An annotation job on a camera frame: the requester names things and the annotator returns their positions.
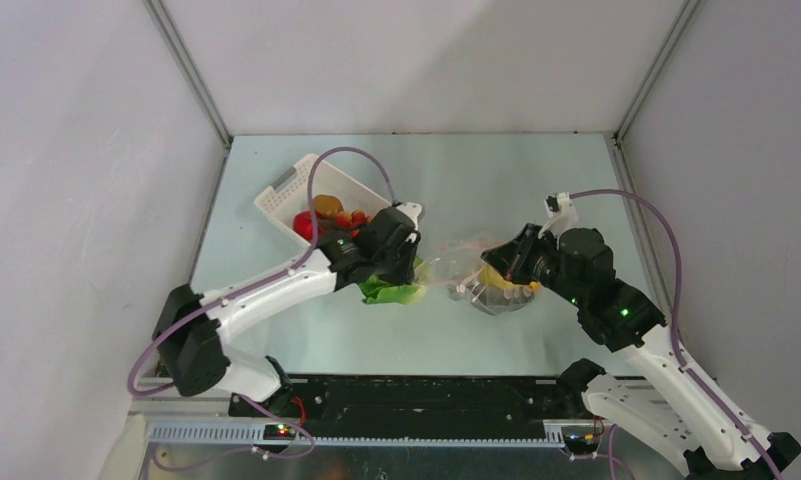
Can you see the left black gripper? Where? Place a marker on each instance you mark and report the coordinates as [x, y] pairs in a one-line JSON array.
[[405, 273]]

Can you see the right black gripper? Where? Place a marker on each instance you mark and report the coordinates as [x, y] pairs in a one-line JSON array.
[[512, 252]]

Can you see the yellow toy lemon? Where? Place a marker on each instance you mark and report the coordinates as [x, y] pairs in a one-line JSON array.
[[491, 278]]

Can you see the green toy lettuce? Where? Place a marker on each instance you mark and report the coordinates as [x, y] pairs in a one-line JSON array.
[[379, 292]]

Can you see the clear zip top bag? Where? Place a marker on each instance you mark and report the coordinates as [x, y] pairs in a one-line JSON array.
[[457, 270]]

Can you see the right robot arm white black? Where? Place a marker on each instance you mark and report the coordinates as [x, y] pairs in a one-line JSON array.
[[701, 431]]

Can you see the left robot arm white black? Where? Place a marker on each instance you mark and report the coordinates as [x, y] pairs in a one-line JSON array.
[[195, 333]]

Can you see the brown toy potato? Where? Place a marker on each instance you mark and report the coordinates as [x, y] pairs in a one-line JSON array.
[[327, 207]]

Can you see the red toy apple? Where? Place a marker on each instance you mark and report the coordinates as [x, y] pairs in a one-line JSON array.
[[303, 226]]

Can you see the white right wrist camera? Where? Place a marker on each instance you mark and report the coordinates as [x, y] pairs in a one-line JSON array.
[[562, 214]]

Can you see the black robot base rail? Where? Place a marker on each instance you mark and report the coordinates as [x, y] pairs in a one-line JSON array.
[[437, 407]]

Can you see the grey slotted cable duct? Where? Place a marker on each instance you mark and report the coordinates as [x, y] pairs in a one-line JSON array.
[[268, 434]]

